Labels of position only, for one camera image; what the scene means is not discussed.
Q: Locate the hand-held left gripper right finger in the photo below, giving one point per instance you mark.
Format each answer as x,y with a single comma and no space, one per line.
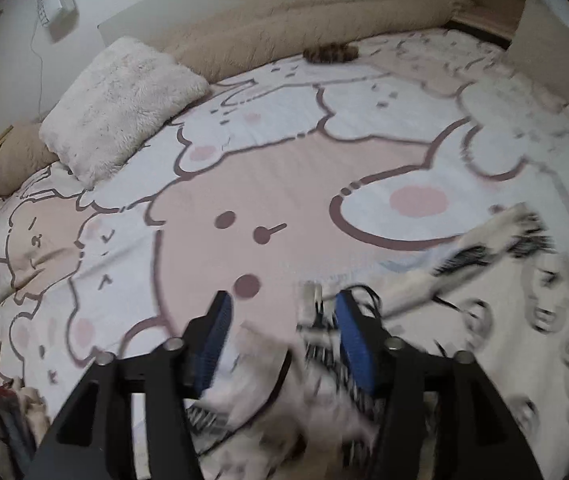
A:
357,345

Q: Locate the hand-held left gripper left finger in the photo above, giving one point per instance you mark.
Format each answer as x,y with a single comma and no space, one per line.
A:
212,345

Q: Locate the black and white printed garment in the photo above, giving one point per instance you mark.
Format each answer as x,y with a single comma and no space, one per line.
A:
514,320

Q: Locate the bear print bed sheet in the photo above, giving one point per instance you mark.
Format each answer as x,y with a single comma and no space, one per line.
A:
289,185

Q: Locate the cream shelf cabinet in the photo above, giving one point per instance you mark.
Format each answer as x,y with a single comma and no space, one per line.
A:
464,5

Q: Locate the white fluffy pillow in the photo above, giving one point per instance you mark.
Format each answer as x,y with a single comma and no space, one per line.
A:
114,105

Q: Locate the brown scrunchie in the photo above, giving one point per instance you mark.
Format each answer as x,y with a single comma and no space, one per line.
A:
329,52

